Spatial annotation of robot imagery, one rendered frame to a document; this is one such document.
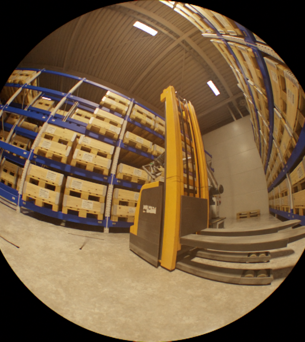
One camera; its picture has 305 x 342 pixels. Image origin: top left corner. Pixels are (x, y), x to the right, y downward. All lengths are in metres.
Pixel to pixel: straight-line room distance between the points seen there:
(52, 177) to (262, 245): 2.67
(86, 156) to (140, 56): 6.53
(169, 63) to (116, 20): 4.15
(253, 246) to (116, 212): 2.14
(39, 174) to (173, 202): 2.22
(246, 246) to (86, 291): 1.01
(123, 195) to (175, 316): 2.14
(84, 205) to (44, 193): 0.81
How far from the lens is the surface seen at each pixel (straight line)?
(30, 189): 2.36
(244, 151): 7.26
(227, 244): 0.84
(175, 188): 0.97
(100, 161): 2.28
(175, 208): 0.95
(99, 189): 2.17
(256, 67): 2.06
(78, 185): 2.14
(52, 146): 2.42
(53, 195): 2.19
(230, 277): 0.97
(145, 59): 7.37
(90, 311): 0.74
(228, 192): 6.81
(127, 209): 2.34
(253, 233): 1.20
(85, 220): 2.23
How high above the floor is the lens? 0.61
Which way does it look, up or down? 20 degrees up
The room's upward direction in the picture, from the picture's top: 4 degrees clockwise
